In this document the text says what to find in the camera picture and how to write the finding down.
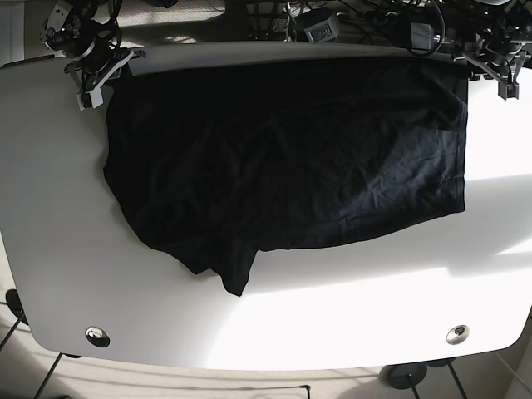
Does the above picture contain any grey power adapter box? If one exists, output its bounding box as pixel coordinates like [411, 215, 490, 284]
[411, 22, 437, 52]

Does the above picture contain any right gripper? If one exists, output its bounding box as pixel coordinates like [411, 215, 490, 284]
[64, 48, 145, 111]

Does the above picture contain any left black table leg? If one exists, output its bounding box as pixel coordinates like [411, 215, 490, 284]
[33, 353, 63, 399]

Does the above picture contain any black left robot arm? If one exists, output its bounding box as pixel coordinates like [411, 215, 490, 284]
[446, 1, 531, 100]

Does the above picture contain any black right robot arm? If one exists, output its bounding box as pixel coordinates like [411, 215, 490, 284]
[41, 1, 145, 111]

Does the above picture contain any black round stand base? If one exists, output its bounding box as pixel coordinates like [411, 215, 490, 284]
[387, 363, 427, 390]

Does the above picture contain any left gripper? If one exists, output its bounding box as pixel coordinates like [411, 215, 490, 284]
[454, 39, 528, 100]

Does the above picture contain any black T-shirt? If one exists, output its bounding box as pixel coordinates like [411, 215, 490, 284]
[103, 57, 469, 296]

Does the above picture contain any left silver table grommet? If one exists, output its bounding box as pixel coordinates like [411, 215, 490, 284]
[85, 326, 111, 348]

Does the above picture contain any silver table grommet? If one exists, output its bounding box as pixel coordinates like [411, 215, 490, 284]
[85, 326, 111, 348]
[446, 324, 470, 346]

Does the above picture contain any right silver table grommet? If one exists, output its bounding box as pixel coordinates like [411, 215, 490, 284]
[446, 324, 470, 346]

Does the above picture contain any grey multi-socket box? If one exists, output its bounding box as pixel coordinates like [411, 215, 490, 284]
[302, 8, 341, 43]

